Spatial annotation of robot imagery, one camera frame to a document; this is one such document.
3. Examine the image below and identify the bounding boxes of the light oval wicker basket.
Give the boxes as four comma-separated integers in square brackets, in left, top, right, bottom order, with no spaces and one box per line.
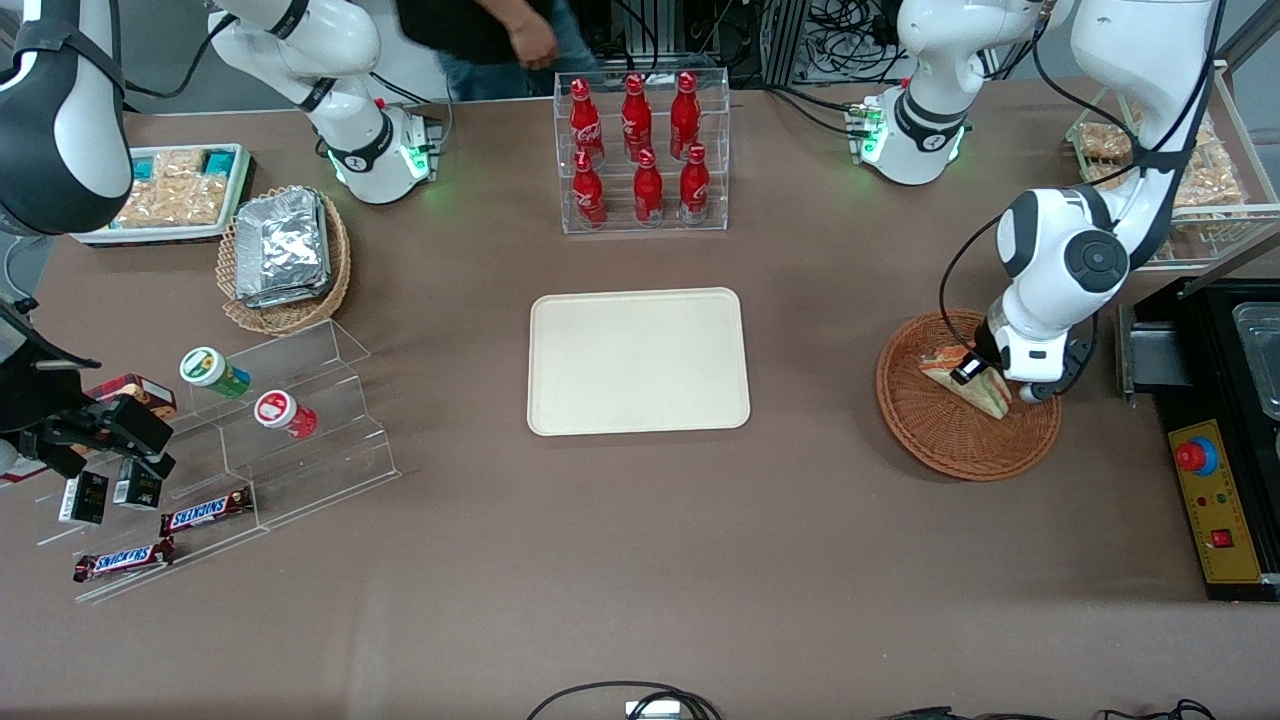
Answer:
[216,185,353,336]

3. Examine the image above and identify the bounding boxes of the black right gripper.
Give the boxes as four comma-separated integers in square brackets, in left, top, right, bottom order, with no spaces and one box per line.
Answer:
[38,394,178,482]

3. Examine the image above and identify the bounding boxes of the triangle sandwich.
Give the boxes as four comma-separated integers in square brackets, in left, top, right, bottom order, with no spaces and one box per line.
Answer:
[919,345,1012,421]

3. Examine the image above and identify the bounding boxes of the clear fried snack bag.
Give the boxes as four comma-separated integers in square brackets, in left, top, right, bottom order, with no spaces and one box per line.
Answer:
[1170,170,1251,213]
[1076,120,1139,165]
[1192,118,1241,173]

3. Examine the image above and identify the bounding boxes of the black looped floor cable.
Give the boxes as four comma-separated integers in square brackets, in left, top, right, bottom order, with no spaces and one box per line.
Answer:
[526,680,723,720]

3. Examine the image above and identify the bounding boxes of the small black box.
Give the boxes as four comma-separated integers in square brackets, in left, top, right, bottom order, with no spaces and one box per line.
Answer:
[111,458,165,512]
[57,469,110,527]

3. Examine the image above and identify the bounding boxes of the red cola bottle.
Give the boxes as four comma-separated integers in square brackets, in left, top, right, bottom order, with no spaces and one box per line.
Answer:
[633,148,666,227]
[569,79,607,167]
[678,143,712,224]
[621,72,654,162]
[571,149,609,230]
[669,70,702,160]

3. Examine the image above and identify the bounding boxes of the red emergency stop button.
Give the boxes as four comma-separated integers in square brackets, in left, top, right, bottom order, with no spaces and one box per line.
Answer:
[1175,436,1220,478]

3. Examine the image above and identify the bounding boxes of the clear acrylic bottle rack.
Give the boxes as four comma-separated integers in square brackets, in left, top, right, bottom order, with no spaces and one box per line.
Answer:
[553,68,732,237]

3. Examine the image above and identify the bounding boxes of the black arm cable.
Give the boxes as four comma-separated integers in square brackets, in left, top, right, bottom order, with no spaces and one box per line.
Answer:
[937,0,1226,353]

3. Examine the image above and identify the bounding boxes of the tangled black cables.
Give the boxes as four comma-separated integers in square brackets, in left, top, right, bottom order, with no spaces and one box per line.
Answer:
[800,0,906,71]

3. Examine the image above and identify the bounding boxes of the bystander in black shirt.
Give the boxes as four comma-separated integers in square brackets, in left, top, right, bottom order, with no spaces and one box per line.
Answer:
[395,0,603,103]

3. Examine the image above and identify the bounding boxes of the aluminium frame structure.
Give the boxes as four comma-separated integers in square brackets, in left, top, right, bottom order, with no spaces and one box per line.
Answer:
[560,0,813,93]

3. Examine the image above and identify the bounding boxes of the yellow control panel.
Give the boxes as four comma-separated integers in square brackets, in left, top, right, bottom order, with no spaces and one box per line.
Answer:
[1167,418,1265,587]

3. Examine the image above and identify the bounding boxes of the white snack tray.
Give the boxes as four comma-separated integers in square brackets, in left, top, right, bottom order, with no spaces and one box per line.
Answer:
[68,143,253,247]

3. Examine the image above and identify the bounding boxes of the thin black cable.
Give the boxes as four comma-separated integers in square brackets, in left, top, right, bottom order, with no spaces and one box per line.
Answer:
[880,697,1217,720]

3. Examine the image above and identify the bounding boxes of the green can white lid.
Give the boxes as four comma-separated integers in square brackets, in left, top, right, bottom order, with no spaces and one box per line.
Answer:
[179,346,252,400]

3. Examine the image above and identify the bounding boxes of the cream rectangular tray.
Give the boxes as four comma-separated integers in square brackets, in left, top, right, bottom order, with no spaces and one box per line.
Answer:
[527,287,752,438]

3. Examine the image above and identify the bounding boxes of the white wire rack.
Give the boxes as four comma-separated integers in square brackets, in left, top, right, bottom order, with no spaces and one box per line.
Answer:
[1064,60,1280,273]

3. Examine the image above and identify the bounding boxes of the red brown carton box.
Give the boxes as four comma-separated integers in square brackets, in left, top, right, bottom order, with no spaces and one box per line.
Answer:
[84,372,179,422]

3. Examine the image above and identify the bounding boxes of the clear acrylic stepped stand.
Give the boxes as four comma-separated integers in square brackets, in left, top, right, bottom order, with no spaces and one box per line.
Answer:
[35,318,402,606]

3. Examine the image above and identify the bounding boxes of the snickers chocolate bar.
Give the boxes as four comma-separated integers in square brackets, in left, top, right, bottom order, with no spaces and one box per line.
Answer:
[159,486,255,539]
[71,537,177,584]

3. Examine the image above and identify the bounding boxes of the brown round wicker basket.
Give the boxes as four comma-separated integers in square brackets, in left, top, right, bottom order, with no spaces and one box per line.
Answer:
[876,309,1063,483]

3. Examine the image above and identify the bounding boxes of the black machine base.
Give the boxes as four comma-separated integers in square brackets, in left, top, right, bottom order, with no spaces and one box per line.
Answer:
[1114,276,1280,603]

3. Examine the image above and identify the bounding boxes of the steel pan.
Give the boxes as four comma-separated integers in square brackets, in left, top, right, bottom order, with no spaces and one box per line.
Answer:
[1232,300,1280,423]

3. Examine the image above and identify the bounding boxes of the bystander bare hand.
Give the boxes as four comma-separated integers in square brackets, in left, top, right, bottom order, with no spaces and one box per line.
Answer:
[507,16,560,71]

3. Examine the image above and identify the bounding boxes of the red can white lid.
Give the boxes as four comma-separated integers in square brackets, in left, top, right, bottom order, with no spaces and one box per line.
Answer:
[252,389,319,440]

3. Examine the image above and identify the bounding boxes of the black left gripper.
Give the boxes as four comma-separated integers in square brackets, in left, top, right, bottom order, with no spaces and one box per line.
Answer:
[949,320,1005,388]

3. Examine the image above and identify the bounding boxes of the silver foil packet stack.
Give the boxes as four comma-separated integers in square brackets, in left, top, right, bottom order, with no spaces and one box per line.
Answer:
[234,188,333,310]

